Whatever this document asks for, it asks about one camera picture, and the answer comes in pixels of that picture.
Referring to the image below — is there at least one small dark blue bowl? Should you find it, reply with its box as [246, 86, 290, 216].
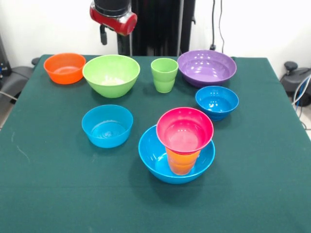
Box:
[195, 85, 240, 121]

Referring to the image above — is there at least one floor cable tangle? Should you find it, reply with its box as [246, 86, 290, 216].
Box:
[293, 74, 311, 129]

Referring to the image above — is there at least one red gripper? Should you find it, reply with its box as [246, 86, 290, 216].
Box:
[89, 4, 138, 46]

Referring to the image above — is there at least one black pedestal leg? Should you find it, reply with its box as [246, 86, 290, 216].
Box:
[0, 57, 41, 98]
[279, 61, 311, 107]

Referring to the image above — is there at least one orange bowl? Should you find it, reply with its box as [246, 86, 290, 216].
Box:
[43, 52, 86, 85]

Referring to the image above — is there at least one large light blue bowl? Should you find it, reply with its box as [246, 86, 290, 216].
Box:
[138, 124, 216, 184]

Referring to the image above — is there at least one small light blue bowl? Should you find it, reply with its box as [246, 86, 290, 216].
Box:
[81, 104, 134, 149]

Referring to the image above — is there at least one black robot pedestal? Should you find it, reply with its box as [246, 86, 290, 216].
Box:
[116, 0, 196, 57]

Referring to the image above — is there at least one orange cup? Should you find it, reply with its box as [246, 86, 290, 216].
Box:
[165, 147, 202, 176]

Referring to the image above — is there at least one large green bowl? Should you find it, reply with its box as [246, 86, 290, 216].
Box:
[82, 54, 141, 99]

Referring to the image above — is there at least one large purple bowl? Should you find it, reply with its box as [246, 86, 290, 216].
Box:
[176, 50, 238, 88]

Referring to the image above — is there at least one black cable with plug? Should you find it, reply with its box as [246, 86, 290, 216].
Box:
[209, 0, 226, 52]

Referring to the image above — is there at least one dark green table cloth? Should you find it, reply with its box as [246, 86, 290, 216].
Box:
[0, 54, 311, 233]

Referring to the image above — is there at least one green cup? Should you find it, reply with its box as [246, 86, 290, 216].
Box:
[150, 58, 179, 94]

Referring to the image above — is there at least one small pink bowl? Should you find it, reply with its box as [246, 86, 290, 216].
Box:
[156, 107, 215, 155]

